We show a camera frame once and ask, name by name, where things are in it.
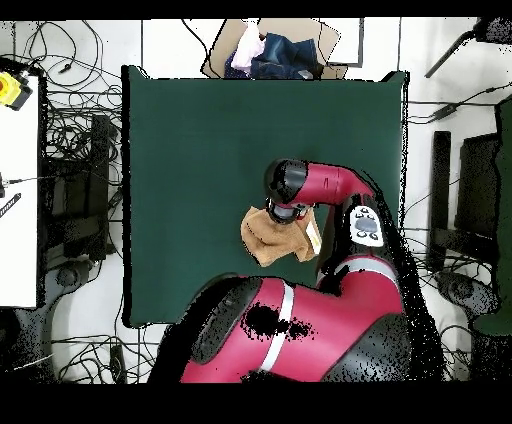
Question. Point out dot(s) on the tan terry towel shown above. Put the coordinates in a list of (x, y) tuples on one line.
[(272, 244)]

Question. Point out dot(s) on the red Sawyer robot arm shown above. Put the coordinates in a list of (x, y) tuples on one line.
[(328, 184)]

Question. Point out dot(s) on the dark green table cloth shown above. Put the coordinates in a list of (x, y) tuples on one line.
[(192, 160)]

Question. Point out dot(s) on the dark blue jeans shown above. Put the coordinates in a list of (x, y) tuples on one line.
[(288, 56)]

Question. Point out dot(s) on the pale pink garment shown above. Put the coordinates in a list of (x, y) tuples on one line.
[(246, 48)]

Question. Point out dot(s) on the black chair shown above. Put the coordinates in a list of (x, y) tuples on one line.
[(98, 160), (442, 180)]

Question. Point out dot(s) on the cardboard box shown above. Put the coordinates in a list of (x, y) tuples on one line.
[(288, 26)]

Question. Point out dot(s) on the black power strip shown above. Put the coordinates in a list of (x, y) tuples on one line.
[(118, 364)]

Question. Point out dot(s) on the white desk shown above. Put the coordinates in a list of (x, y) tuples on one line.
[(18, 240)]

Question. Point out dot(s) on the black strip with marks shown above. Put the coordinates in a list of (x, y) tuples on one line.
[(10, 204)]

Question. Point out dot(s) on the dark green fabric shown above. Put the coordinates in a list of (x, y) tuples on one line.
[(504, 200)]

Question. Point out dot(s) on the yellow emergency stop box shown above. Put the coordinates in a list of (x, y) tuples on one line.
[(10, 90)]

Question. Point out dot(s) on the black stand pole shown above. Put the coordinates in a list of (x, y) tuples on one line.
[(496, 30)]

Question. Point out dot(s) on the dark metal frame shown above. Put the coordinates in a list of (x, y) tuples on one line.
[(361, 40)]

